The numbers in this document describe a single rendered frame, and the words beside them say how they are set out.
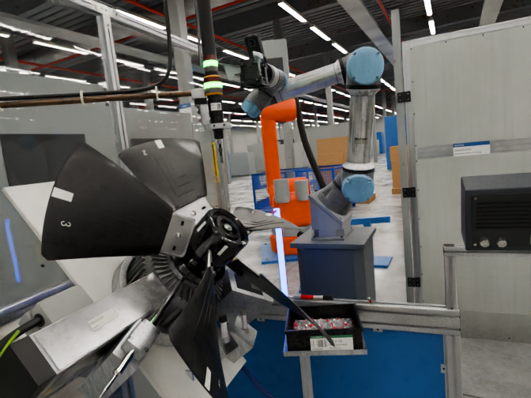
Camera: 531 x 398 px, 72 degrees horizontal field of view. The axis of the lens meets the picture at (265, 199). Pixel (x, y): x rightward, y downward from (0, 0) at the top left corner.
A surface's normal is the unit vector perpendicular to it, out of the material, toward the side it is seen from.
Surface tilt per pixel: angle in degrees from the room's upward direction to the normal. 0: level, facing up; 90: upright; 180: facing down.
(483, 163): 90
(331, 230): 90
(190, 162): 45
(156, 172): 53
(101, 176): 75
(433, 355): 90
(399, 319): 90
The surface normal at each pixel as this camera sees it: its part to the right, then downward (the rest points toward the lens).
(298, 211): 0.02, 0.12
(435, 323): -0.37, 0.15
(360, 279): 0.34, 0.08
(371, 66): -0.17, 0.22
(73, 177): 0.67, -0.28
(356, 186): -0.17, 0.47
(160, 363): 0.64, -0.67
